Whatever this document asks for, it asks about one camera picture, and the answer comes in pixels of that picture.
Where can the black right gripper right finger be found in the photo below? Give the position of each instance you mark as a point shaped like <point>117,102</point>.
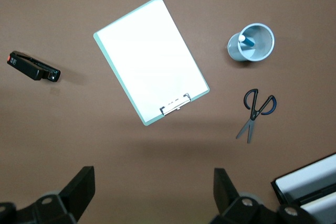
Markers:
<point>233,205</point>

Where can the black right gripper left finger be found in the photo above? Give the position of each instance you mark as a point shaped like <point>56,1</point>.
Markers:
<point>76,195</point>

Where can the blue marker white cap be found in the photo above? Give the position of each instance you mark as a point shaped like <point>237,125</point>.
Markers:
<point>248,41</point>

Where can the white paper stack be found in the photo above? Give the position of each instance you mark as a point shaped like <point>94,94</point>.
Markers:
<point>309,179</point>

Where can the teal clipboard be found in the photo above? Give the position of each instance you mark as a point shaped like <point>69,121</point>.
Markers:
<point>148,122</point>

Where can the black stapler red end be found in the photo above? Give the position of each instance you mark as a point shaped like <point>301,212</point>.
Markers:
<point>26,68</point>

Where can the white paper sheet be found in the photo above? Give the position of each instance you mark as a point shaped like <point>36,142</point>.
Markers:
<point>149,58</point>

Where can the light blue pen cup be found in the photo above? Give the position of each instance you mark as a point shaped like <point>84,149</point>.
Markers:
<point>262,40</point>

